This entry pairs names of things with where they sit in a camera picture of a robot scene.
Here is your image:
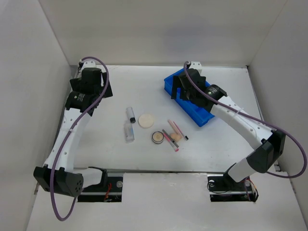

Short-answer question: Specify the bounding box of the beige makeup sponge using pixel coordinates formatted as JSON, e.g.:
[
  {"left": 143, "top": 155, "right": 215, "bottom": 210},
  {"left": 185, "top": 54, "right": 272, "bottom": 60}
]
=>
[{"left": 169, "top": 133, "right": 182, "bottom": 142}]

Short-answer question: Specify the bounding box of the small white black-capped bottle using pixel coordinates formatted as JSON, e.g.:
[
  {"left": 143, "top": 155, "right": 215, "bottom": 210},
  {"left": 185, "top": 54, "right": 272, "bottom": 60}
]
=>
[{"left": 126, "top": 107, "right": 136, "bottom": 123}]

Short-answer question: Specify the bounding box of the round white powder puff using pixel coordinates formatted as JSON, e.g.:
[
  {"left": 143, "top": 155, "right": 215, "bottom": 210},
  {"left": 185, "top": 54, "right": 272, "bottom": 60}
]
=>
[{"left": 138, "top": 114, "right": 154, "bottom": 129}]

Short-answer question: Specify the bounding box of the clear plastic bottle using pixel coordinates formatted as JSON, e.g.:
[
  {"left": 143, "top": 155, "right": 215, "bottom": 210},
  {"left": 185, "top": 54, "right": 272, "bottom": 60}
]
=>
[{"left": 124, "top": 123, "right": 135, "bottom": 142}]

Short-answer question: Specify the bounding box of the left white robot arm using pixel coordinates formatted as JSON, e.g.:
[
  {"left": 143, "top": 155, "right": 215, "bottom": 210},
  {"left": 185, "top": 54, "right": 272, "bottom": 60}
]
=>
[{"left": 33, "top": 67, "right": 112, "bottom": 197}]

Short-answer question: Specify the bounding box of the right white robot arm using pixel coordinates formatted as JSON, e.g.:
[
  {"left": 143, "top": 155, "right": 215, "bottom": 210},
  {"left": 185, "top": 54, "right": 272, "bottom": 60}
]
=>
[{"left": 171, "top": 68, "right": 285, "bottom": 190}]

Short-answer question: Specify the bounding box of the pink thick makeup stick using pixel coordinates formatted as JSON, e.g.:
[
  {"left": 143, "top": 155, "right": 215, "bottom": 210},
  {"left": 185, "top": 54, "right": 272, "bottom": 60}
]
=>
[{"left": 167, "top": 119, "right": 181, "bottom": 136}]

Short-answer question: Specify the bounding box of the thin pink mascara brush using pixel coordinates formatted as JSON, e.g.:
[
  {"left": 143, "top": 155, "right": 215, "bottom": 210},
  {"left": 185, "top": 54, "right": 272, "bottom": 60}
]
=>
[{"left": 173, "top": 122, "right": 189, "bottom": 141}]

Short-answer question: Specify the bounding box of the grey pink lip pencil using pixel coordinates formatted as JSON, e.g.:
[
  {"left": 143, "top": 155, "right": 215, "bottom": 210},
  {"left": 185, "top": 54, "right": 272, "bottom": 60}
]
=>
[{"left": 162, "top": 129, "right": 179, "bottom": 152}]

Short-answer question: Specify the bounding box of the round compact powder jar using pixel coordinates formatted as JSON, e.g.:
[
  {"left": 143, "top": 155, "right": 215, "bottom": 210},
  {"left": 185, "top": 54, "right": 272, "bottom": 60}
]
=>
[{"left": 152, "top": 131, "right": 164, "bottom": 144}]

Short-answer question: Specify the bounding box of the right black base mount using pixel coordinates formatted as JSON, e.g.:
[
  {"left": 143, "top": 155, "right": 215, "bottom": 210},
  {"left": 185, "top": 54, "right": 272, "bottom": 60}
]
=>
[{"left": 207, "top": 174, "right": 259, "bottom": 203}]

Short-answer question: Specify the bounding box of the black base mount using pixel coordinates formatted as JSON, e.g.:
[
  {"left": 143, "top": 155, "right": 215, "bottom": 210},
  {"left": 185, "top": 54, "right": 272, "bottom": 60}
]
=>
[
  {"left": 207, "top": 174, "right": 259, "bottom": 203},
  {"left": 77, "top": 172, "right": 124, "bottom": 203}
]

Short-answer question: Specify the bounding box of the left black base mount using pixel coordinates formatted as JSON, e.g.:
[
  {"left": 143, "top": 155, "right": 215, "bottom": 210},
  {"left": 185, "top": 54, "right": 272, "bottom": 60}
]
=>
[{"left": 77, "top": 172, "right": 124, "bottom": 203}]

